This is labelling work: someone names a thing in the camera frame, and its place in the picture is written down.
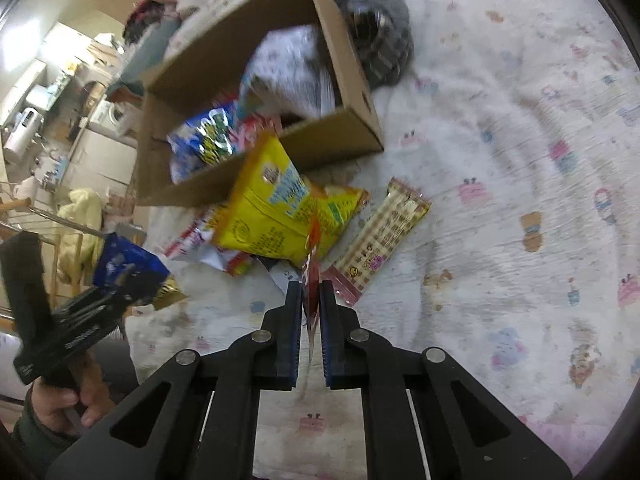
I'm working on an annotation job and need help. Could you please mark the red small snack packet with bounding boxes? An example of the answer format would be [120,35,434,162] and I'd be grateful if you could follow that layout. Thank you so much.
[303,214,321,356]

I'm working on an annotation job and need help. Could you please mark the yellow chip bag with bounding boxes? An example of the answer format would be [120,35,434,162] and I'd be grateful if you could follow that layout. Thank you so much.
[212,130,369,266]

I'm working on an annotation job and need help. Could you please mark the large white pink snack bag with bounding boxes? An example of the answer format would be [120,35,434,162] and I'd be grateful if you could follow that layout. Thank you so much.
[235,25,337,122]

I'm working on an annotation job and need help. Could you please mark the grey striped cloth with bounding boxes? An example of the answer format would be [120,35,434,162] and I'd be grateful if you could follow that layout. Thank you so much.
[334,0,414,90]

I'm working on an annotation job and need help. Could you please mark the red cartoon face snack bag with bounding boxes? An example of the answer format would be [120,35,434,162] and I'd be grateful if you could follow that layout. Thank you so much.
[234,114,282,151]

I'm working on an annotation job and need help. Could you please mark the wooden chair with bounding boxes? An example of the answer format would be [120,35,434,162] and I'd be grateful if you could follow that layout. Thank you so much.
[1,196,106,334]

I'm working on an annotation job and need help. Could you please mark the pile of clothes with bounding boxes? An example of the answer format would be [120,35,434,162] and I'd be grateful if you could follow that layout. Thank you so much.
[122,0,179,46]

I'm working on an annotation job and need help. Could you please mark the blue lonely god snack bag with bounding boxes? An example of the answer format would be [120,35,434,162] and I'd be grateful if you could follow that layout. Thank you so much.
[166,101,242,184]

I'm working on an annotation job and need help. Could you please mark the white kitchen cabinet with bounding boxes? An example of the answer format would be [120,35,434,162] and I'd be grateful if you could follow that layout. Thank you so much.
[61,129,137,198]

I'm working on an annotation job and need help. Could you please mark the plaid beige snack bar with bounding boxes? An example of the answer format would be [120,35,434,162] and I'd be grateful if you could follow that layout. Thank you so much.
[323,178,431,307]

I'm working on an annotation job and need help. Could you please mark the person's left hand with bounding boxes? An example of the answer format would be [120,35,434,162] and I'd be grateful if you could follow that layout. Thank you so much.
[32,353,115,437]

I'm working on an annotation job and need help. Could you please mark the yellow cloth bundle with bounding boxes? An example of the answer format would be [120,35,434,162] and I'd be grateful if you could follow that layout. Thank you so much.
[56,188,103,283]

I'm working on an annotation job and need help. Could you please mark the white blue snack wrapper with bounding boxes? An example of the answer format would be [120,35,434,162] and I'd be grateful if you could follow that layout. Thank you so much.
[162,206,253,276]

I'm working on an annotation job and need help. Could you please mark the teal folded blanket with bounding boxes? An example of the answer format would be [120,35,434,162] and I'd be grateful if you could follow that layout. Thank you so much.
[105,18,181,105]

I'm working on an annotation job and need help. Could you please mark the white patterned bed quilt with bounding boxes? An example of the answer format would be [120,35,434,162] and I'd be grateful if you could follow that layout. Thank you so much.
[146,0,639,479]

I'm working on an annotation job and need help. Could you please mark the white water heater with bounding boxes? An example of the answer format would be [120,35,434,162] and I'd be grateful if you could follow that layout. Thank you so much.
[3,107,43,164]

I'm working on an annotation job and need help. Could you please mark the white washing machine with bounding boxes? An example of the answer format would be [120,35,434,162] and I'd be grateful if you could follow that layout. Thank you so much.
[88,99,125,136]

